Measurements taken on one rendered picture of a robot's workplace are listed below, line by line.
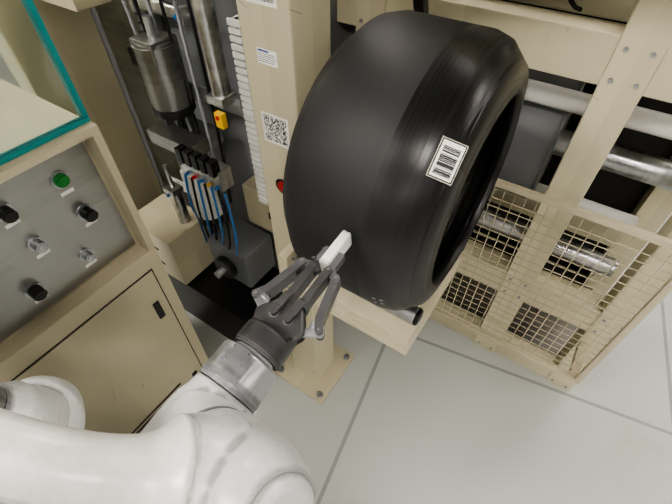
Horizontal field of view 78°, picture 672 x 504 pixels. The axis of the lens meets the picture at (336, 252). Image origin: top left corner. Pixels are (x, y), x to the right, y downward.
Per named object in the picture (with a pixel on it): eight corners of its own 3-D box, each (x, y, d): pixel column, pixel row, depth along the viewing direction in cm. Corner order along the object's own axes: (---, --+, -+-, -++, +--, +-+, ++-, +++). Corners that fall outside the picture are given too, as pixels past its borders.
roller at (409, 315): (301, 246, 108) (307, 251, 112) (293, 261, 108) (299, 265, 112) (423, 308, 95) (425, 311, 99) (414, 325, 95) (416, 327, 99)
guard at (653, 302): (363, 276, 182) (374, 137, 130) (365, 274, 183) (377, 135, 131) (577, 385, 149) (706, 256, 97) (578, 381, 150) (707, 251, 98)
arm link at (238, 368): (189, 361, 52) (221, 324, 55) (212, 384, 59) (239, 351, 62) (243, 401, 49) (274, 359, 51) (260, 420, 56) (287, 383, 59)
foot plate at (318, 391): (272, 371, 184) (271, 369, 183) (307, 328, 199) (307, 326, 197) (321, 405, 174) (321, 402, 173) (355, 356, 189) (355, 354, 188)
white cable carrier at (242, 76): (258, 201, 117) (225, 17, 82) (270, 192, 120) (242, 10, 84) (271, 207, 115) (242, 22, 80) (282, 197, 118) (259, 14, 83)
